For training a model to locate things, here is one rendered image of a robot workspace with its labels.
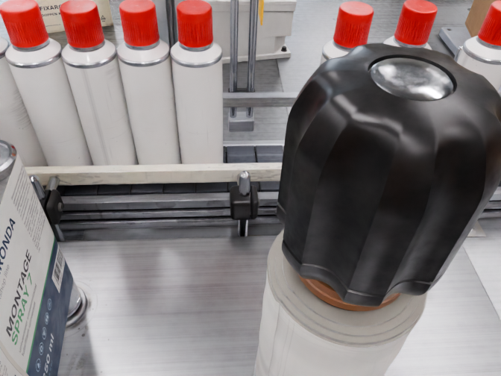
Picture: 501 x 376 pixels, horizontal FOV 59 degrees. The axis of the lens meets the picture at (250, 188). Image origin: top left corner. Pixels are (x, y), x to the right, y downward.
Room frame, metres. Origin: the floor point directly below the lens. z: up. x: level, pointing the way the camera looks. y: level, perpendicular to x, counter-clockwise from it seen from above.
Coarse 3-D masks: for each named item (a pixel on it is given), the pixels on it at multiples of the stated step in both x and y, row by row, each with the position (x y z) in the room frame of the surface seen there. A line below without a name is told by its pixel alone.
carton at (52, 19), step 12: (36, 0) 0.83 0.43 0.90; (48, 0) 0.84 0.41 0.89; (60, 0) 0.85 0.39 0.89; (96, 0) 0.87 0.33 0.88; (108, 0) 0.88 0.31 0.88; (48, 12) 0.84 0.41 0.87; (108, 12) 0.88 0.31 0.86; (48, 24) 0.84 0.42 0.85; (60, 24) 0.84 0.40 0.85; (108, 24) 0.88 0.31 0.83
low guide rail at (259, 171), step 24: (48, 168) 0.35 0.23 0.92; (72, 168) 0.36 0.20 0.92; (96, 168) 0.36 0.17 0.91; (120, 168) 0.36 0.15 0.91; (144, 168) 0.36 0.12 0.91; (168, 168) 0.36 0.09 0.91; (192, 168) 0.37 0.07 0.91; (216, 168) 0.37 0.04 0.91; (240, 168) 0.37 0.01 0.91; (264, 168) 0.37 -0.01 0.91
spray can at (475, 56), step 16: (496, 16) 0.43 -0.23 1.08; (480, 32) 0.44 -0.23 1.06; (496, 32) 0.43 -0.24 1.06; (464, 48) 0.44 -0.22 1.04; (480, 48) 0.43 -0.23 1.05; (496, 48) 0.42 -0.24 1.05; (464, 64) 0.43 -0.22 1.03; (480, 64) 0.42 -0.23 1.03; (496, 64) 0.41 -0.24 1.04; (496, 80) 0.42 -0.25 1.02
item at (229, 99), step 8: (224, 96) 0.44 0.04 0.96; (232, 96) 0.44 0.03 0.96; (240, 96) 0.44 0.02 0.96; (248, 96) 0.45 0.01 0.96; (256, 96) 0.45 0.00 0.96; (264, 96) 0.45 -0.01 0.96; (272, 96) 0.45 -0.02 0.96; (280, 96) 0.45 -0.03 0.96; (288, 96) 0.45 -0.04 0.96; (296, 96) 0.45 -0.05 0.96; (224, 104) 0.44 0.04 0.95; (232, 104) 0.44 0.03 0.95; (240, 104) 0.44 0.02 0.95; (248, 104) 0.44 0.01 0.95; (256, 104) 0.44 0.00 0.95; (264, 104) 0.44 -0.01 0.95; (272, 104) 0.45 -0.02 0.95; (280, 104) 0.45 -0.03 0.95; (288, 104) 0.45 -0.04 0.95
